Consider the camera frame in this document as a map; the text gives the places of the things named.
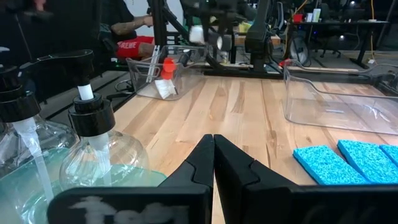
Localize black desk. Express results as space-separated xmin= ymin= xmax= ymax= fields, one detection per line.
xmin=292 ymin=19 xmax=391 ymax=69

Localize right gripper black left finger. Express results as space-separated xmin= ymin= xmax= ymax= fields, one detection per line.
xmin=46 ymin=134 xmax=215 ymax=224

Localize wooden background table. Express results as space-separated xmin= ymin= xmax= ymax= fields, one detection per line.
xmin=233 ymin=33 xmax=281 ymax=47

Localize round floor fan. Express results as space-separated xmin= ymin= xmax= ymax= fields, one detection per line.
xmin=288 ymin=35 xmax=309 ymax=66

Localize blue sponge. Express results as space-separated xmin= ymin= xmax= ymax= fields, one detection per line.
xmin=337 ymin=139 xmax=398 ymax=184
xmin=292 ymin=144 xmax=370 ymax=186
xmin=379 ymin=144 xmax=398 ymax=167

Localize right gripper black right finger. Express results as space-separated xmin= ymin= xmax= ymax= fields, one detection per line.
xmin=213 ymin=134 xmax=398 ymax=224

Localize yellow cable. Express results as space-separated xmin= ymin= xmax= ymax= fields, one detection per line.
xmin=368 ymin=0 xmax=374 ymax=60

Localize black rig frame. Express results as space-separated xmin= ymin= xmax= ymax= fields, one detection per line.
xmin=147 ymin=0 xmax=284 ymax=78

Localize clear soap dispenser black pump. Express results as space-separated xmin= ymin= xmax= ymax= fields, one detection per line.
xmin=0 ymin=64 xmax=80 ymax=218
xmin=19 ymin=49 xmax=150 ymax=191

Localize clear plastic bin with handles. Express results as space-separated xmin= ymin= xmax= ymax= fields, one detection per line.
xmin=125 ymin=44 xmax=208 ymax=101
xmin=282 ymin=58 xmax=398 ymax=136

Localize black scrub brush white bristles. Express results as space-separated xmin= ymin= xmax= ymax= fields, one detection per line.
xmin=154 ymin=78 xmax=178 ymax=101

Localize person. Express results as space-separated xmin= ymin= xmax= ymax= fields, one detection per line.
xmin=0 ymin=0 xmax=55 ymax=22
xmin=101 ymin=0 xmax=156 ymax=60

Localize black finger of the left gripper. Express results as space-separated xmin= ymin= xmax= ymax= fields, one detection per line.
xmin=217 ymin=14 xmax=230 ymax=35
xmin=200 ymin=14 xmax=212 ymax=35

